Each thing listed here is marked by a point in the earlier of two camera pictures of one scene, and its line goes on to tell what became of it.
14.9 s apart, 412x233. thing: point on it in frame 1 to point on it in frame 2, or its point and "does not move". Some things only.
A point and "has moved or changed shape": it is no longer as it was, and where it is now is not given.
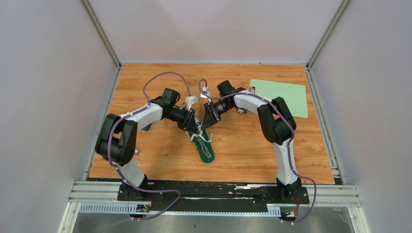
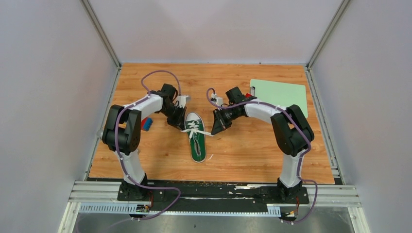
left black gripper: x=189 y=122 to x=179 y=122
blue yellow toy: x=146 y=128 does not move
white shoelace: x=199 y=134 has moved or changed shape
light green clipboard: x=295 y=94 does not move
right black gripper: x=212 y=116 to x=220 y=123
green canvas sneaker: x=203 y=143 has moved or changed shape
